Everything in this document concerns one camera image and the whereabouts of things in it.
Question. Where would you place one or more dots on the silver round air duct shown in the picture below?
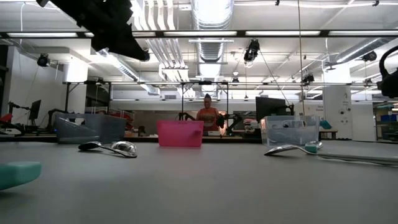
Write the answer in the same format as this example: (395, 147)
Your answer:
(360, 49)

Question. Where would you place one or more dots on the black ceiling camera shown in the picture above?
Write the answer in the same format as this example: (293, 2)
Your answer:
(252, 51)
(43, 60)
(370, 56)
(308, 79)

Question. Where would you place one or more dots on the white pillar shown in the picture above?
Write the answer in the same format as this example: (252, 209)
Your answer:
(337, 105)

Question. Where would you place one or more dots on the small black monitor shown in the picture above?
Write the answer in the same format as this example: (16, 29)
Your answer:
(35, 109)

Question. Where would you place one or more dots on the silver ribbed ventilation duct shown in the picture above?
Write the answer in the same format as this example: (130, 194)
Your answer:
(211, 51)

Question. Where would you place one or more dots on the person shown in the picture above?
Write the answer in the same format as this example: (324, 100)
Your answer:
(208, 118)

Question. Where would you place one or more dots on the blue storage crates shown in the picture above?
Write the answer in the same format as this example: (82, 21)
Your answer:
(388, 118)

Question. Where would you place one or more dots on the red background object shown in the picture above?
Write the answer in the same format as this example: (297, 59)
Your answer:
(6, 118)

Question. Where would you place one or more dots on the black spoon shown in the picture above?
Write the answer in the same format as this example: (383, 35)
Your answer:
(90, 146)

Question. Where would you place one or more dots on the black background workstation frame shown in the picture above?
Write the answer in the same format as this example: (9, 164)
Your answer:
(205, 82)

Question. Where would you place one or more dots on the metal storage shelf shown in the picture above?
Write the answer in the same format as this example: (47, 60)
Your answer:
(385, 132)

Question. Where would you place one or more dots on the overhead light bar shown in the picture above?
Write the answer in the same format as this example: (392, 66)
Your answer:
(199, 33)

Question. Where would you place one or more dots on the red background boxes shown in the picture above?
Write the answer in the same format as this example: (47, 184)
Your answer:
(129, 118)

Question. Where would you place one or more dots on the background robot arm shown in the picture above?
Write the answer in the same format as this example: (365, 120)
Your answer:
(231, 121)
(186, 116)

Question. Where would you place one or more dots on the large black monitor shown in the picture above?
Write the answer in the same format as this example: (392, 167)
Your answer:
(269, 107)

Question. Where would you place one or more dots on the white rectangular air duct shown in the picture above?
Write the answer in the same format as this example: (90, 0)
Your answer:
(124, 70)

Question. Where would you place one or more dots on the white ceiling pipes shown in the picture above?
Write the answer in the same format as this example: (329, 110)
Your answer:
(168, 54)

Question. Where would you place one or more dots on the grey plastic bin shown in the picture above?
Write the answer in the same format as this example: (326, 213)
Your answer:
(109, 130)

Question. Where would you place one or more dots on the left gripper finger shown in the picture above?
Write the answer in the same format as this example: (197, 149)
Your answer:
(130, 37)
(112, 46)

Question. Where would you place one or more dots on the pink-red plastic bin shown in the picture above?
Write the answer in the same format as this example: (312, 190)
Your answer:
(178, 133)

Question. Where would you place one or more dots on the clear plastic bin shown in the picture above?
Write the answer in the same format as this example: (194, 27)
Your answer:
(289, 133)

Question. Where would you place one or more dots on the background bench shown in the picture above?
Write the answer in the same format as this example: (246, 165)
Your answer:
(329, 131)

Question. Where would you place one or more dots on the teal background object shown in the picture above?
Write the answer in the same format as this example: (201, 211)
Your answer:
(327, 125)

